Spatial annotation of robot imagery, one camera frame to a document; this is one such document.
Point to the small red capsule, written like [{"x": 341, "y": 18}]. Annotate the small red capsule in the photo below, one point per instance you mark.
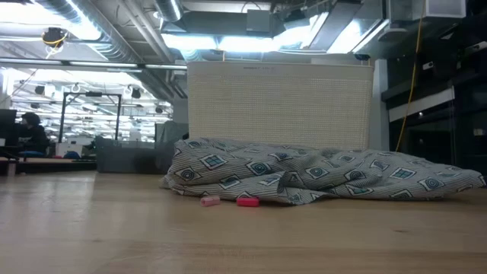
[{"x": 248, "y": 202}]

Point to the small pale pink capsule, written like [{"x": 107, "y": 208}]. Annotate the small pale pink capsule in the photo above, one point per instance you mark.
[{"x": 210, "y": 201}]

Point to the grey patterned cloth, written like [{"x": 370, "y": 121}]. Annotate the grey patterned cloth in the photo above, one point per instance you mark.
[{"x": 323, "y": 171}]

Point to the white perforated bin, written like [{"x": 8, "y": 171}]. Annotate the white perforated bin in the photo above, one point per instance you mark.
[{"x": 281, "y": 102}]

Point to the grey storage bin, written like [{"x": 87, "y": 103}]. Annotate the grey storage bin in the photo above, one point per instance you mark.
[{"x": 129, "y": 158}]

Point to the black shelf unit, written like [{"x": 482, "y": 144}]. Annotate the black shelf unit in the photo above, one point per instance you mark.
[{"x": 437, "y": 114}]

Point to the dark background bench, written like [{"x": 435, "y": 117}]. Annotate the dark background bench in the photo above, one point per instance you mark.
[{"x": 45, "y": 165}]

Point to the person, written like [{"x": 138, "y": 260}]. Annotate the person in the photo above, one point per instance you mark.
[{"x": 35, "y": 137}]

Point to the black monitor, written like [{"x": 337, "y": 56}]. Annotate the black monitor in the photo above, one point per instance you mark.
[{"x": 7, "y": 125}]

